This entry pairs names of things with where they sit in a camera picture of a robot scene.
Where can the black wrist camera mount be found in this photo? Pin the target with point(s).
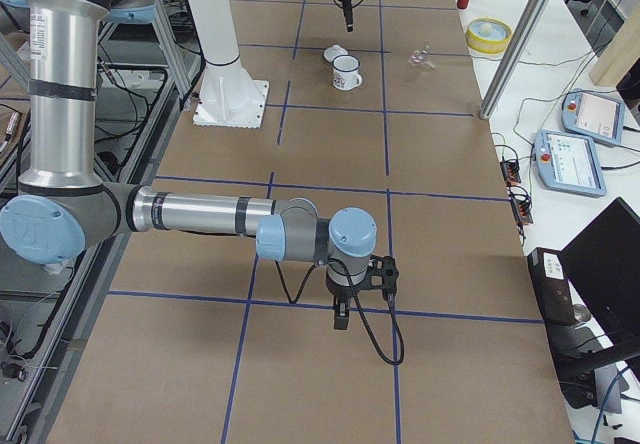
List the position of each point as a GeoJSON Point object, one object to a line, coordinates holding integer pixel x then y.
{"type": "Point", "coordinates": [382, 275]}

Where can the white ceramic lid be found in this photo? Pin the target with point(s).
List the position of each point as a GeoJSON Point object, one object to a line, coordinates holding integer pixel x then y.
{"type": "Point", "coordinates": [332, 52]}

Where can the orange black connector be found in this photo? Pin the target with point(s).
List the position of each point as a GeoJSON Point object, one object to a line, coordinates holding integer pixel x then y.
{"type": "Point", "coordinates": [510, 167]}
{"type": "Point", "coordinates": [521, 205]}

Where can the orange black connector far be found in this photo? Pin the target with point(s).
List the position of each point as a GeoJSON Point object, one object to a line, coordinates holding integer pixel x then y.
{"type": "Point", "coordinates": [510, 167]}

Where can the white enamel mug blue rim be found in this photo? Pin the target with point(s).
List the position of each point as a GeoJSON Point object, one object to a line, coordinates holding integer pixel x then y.
{"type": "Point", "coordinates": [346, 73]}

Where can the near teach pendant tablet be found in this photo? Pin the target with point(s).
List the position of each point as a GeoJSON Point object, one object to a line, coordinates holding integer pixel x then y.
{"type": "Point", "coordinates": [568, 163]}

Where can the aluminium frame post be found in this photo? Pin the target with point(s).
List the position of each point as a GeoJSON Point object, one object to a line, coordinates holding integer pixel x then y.
{"type": "Point", "coordinates": [528, 21]}

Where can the wooden board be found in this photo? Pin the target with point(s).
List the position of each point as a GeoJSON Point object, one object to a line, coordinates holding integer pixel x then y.
{"type": "Point", "coordinates": [620, 55]}

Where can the yellow tape roll with plate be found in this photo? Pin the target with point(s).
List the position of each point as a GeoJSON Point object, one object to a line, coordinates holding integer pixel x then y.
{"type": "Point", "coordinates": [488, 35]}

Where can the orange black connector near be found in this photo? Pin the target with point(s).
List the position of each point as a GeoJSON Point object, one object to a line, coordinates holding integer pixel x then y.
{"type": "Point", "coordinates": [521, 205]}

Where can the white camera stand pole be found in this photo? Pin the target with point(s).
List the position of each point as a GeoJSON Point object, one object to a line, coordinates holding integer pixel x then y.
{"type": "Point", "coordinates": [228, 95]}

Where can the black computer monitor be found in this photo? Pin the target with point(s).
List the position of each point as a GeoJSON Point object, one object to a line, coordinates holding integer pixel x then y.
{"type": "Point", "coordinates": [602, 264]}

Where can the far teach pendant tablet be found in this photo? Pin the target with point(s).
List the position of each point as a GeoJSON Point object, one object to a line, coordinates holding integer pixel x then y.
{"type": "Point", "coordinates": [595, 115]}

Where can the black desktop box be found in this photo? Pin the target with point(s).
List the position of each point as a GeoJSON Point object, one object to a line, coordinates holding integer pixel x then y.
{"type": "Point", "coordinates": [551, 287]}

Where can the teach pendant tablet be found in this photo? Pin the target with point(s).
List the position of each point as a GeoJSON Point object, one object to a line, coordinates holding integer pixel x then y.
{"type": "Point", "coordinates": [568, 163]}
{"type": "Point", "coordinates": [595, 115]}

